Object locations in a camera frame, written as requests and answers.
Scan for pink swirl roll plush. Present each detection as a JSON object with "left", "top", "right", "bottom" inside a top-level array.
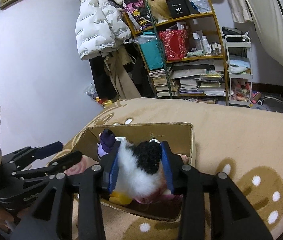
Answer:
[{"left": 64, "top": 155, "right": 98, "bottom": 176}]

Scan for white haired purple doll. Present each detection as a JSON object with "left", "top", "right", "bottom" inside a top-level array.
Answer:
[{"left": 97, "top": 128, "right": 126, "bottom": 160}]

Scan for pink plastic plush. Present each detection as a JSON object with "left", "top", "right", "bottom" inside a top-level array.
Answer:
[{"left": 114, "top": 139, "right": 169, "bottom": 201}]

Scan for person's left hand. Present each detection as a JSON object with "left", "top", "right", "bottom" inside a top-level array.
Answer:
[{"left": 0, "top": 207, "right": 16, "bottom": 232}]

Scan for beige patterned round rug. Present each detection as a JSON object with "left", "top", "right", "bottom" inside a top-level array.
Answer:
[{"left": 58, "top": 98, "right": 283, "bottom": 239}]

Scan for snack bags on floor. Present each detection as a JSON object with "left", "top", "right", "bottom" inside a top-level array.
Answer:
[{"left": 84, "top": 82, "right": 112, "bottom": 108}]

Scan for stack of books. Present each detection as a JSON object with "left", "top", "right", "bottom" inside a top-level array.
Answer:
[{"left": 149, "top": 59, "right": 226, "bottom": 98}]

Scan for white puffer jacket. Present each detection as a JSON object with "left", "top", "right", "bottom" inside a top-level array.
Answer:
[{"left": 75, "top": 0, "right": 131, "bottom": 60}]

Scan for teal storage bag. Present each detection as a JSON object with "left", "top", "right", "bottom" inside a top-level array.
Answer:
[{"left": 132, "top": 31, "right": 163, "bottom": 70}]

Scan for wooden shelf rack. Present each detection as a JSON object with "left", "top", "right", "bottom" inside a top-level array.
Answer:
[{"left": 124, "top": 0, "right": 229, "bottom": 99}]

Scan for red gift bag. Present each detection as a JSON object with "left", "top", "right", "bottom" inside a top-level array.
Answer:
[{"left": 159, "top": 29, "right": 189, "bottom": 61}]

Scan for white rolling cart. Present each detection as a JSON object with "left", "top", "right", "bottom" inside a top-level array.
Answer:
[{"left": 224, "top": 34, "right": 253, "bottom": 107}]

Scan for blonde wig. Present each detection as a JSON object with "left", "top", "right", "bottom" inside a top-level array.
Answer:
[{"left": 147, "top": 0, "right": 172, "bottom": 23}]

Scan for black box marked 40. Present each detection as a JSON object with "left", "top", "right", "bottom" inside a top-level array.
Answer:
[{"left": 166, "top": 0, "right": 191, "bottom": 18}]

